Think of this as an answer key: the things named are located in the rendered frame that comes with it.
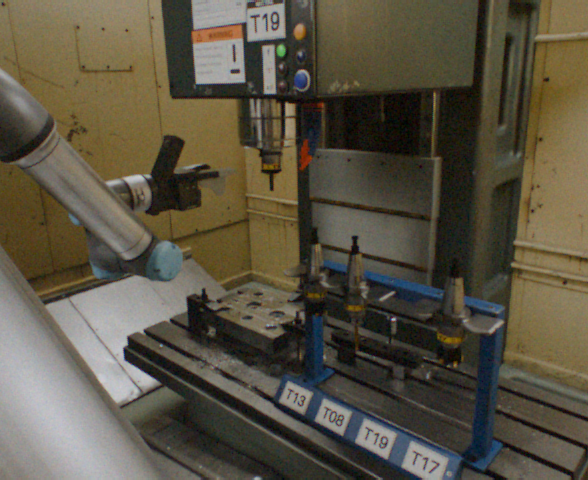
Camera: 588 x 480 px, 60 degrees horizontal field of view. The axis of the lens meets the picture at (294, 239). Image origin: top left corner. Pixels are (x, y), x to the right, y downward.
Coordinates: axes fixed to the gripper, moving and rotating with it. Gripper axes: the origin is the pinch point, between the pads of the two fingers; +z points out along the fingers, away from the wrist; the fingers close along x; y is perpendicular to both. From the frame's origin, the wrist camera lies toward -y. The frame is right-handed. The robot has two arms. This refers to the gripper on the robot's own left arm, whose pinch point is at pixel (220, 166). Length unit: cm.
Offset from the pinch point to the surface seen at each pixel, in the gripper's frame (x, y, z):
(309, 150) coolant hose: 17.4, -3.3, 12.2
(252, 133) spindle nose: 2.4, -6.8, 8.5
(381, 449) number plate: 47, 53, -1
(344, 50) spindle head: 33.2, -23.5, 6.3
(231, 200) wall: -104, 40, 80
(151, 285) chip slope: -93, 64, 25
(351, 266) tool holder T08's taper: 34.0, 18.7, 6.2
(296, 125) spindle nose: 7.7, -7.9, 18.0
